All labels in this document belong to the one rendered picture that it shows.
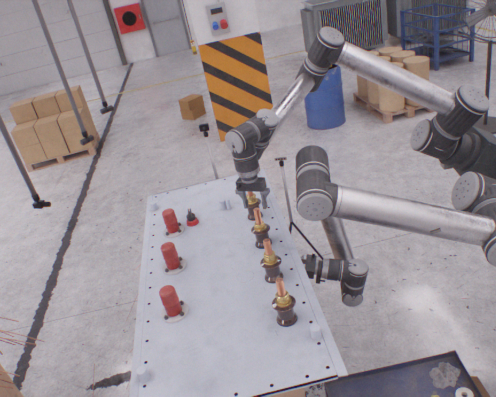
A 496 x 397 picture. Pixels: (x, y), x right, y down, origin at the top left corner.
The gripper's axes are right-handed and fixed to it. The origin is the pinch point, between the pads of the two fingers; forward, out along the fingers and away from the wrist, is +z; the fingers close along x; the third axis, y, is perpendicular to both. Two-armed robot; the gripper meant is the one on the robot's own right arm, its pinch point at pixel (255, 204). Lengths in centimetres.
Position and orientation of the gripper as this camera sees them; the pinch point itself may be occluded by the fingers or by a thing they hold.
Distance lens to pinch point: 215.5
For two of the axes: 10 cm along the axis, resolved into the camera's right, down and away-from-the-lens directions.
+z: 1.9, 8.4, 5.1
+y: -3.4, 5.4, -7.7
